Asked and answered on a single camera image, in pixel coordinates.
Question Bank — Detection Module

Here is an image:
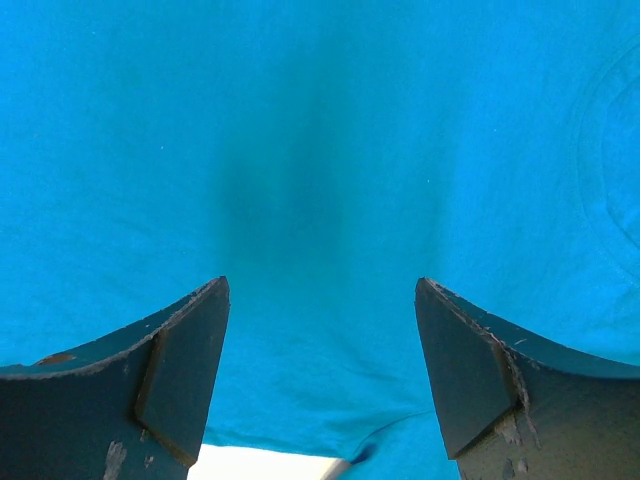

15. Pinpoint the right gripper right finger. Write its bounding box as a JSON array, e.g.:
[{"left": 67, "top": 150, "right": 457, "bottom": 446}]
[{"left": 415, "top": 279, "right": 639, "bottom": 480}]

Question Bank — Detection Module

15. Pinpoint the blue t shirt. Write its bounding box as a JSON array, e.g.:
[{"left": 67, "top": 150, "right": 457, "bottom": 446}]
[{"left": 1, "top": 1, "right": 639, "bottom": 479}]

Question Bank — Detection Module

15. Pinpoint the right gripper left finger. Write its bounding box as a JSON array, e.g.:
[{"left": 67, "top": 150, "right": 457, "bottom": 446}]
[{"left": 1, "top": 277, "right": 230, "bottom": 479}]

